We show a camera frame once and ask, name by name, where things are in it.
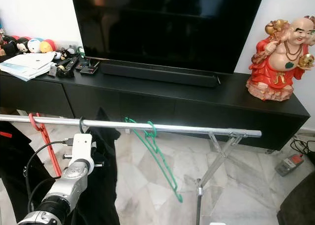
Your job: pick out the red plastic hanger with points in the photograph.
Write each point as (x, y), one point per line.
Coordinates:
(47, 146)

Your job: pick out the black plastic hanger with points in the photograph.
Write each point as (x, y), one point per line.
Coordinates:
(80, 125)

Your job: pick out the black garment with yellow print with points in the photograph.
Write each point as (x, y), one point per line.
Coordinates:
(103, 185)

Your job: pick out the red hanger with blue hook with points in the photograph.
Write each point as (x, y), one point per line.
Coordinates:
(5, 134)

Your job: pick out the stack of white papers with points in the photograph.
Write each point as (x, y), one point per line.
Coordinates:
(32, 65)

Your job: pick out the black round plush toy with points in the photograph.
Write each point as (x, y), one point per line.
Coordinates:
(10, 45)

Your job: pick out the black and white plush toy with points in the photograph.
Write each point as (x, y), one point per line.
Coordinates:
(22, 46)

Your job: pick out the white and blue plush toy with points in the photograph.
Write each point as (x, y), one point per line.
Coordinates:
(34, 46)

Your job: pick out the black garment with white print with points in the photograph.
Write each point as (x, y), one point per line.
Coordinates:
(17, 176)

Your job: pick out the orange and red plush toy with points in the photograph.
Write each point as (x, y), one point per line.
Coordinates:
(47, 47)

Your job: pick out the black remote control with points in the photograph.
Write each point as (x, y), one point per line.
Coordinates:
(68, 67)

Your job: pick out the small black toy figure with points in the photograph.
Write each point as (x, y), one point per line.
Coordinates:
(67, 53)

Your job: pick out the small black box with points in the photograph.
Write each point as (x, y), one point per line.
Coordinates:
(89, 67)

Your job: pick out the green mug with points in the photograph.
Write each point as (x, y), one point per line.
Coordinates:
(80, 50)

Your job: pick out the black soundbar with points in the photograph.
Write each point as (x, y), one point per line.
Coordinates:
(157, 75)

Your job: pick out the large black television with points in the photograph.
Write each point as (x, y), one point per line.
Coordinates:
(167, 23)

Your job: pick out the silver metal drying rack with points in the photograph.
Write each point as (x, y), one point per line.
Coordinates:
(197, 128)

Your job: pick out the black TV console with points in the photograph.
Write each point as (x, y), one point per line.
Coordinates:
(202, 107)

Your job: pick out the red laughing Buddha statue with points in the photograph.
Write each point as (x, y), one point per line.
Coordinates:
(278, 65)

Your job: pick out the grey power strip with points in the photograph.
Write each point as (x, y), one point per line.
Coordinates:
(289, 165)

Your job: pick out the dark brown sofa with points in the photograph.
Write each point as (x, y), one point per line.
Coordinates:
(298, 208)

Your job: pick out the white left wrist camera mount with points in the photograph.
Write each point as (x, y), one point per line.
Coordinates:
(82, 146)

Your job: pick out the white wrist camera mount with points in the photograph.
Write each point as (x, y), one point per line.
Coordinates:
(217, 223)
(82, 146)

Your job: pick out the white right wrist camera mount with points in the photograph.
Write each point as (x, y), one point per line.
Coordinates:
(217, 223)

